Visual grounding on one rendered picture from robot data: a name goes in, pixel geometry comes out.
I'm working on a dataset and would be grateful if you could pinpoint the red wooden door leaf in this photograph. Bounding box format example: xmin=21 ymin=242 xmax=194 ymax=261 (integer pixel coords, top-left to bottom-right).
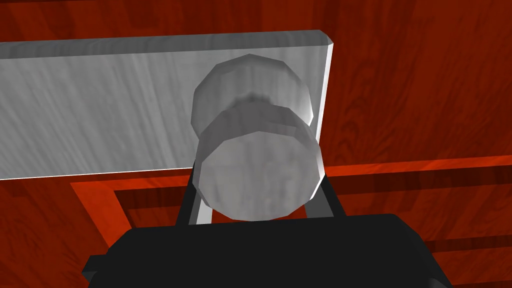
xmin=0 ymin=0 xmax=512 ymax=288

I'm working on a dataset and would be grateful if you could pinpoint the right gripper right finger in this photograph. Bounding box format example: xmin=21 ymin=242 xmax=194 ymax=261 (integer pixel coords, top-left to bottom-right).
xmin=305 ymin=172 xmax=347 ymax=219

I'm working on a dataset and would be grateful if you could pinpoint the grey round door knob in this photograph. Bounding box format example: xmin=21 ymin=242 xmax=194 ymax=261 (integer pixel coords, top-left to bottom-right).
xmin=190 ymin=53 xmax=324 ymax=223

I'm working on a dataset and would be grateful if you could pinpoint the grey metal door plate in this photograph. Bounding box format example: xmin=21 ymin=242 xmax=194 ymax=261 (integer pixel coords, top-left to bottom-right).
xmin=0 ymin=29 xmax=335 ymax=181

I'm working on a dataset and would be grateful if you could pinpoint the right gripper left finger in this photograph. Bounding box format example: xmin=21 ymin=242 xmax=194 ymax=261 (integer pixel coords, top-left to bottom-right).
xmin=175 ymin=160 xmax=214 ymax=227

